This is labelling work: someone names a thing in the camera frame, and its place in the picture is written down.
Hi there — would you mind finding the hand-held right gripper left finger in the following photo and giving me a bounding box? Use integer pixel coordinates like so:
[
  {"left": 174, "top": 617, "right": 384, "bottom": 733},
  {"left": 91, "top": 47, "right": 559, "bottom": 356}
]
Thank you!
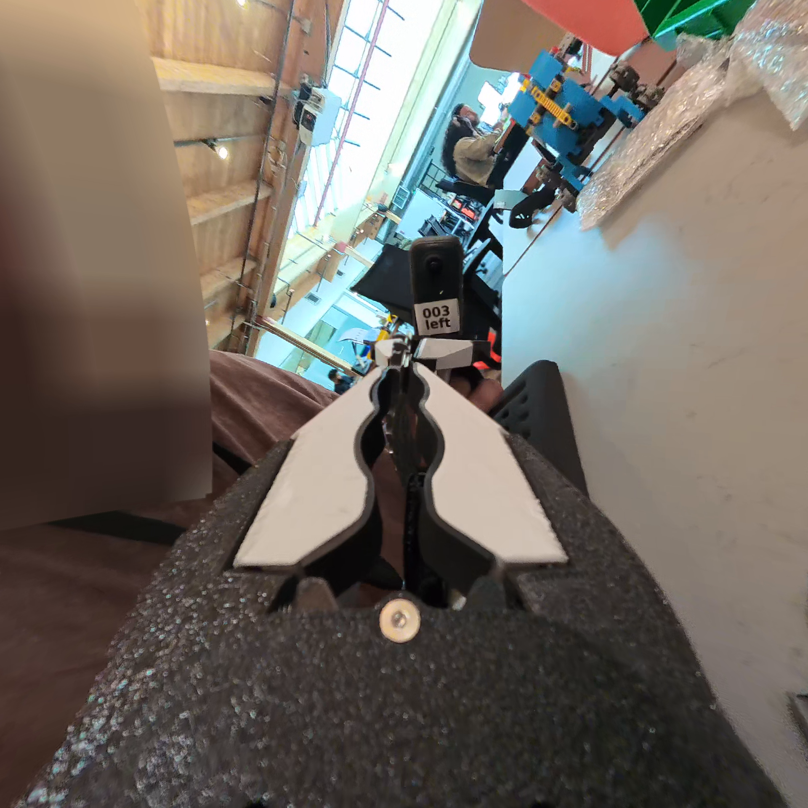
[{"left": 234, "top": 367, "right": 389, "bottom": 572}]

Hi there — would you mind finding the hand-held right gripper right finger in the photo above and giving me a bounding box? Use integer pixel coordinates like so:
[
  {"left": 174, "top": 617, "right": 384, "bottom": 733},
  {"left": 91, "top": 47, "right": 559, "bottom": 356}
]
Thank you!
[{"left": 410, "top": 365, "right": 569, "bottom": 572}]

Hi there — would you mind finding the person's left hand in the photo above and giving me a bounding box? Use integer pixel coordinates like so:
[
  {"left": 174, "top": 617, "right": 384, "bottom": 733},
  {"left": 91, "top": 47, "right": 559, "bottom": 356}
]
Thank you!
[{"left": 467, "top": 377, "right": 506, "bottom": 417}]

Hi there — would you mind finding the black perforated foam pad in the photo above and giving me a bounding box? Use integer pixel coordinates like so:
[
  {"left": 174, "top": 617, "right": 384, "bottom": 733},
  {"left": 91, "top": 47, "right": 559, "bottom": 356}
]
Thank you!
[{"left": 491, "top": 359, "right": 592, "bottom": 501}]

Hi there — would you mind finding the blue brick model vehicle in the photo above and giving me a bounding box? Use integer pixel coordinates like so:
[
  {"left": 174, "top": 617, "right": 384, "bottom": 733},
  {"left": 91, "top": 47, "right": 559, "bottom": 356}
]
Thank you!
[{"left": 507, "top": 37, "right": 665, "bottom": 210}]

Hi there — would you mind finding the brown cardboard sheet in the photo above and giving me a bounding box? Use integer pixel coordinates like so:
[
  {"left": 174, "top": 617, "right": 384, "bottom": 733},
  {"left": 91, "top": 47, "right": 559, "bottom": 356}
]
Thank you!
[{"left": 469, "top": 0, "right": 570, "bottom": 72}]

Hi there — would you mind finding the green plastic bin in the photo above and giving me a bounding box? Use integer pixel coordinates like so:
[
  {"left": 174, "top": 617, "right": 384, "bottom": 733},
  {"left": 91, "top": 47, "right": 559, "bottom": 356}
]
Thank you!
[{"left": 633, "top": 0, "right": 760, "bottom": 53}]

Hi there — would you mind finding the white ceiling camera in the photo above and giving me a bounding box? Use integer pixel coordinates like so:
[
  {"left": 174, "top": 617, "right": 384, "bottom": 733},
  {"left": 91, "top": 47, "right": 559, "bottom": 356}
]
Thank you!
[{"left": 292, "top": 74, "right": 346, "bottom": 147}]

